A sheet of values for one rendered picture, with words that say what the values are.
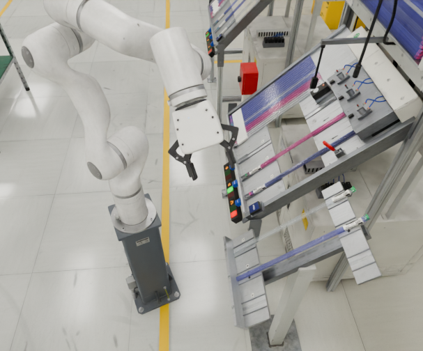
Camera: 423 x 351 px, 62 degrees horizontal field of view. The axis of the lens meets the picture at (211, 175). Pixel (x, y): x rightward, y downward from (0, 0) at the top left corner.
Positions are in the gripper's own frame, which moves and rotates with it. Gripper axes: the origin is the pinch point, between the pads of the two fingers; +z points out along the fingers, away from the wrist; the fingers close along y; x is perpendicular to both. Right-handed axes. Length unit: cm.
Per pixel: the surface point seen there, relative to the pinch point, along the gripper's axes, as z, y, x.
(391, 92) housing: -2, 57, 48
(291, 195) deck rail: 25, 16, 59
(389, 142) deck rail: 14, 52, 49
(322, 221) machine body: 45, 25, 79
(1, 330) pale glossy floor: 54, -148, 73
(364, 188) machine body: 40, 50, 97
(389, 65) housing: -10, 61, 56
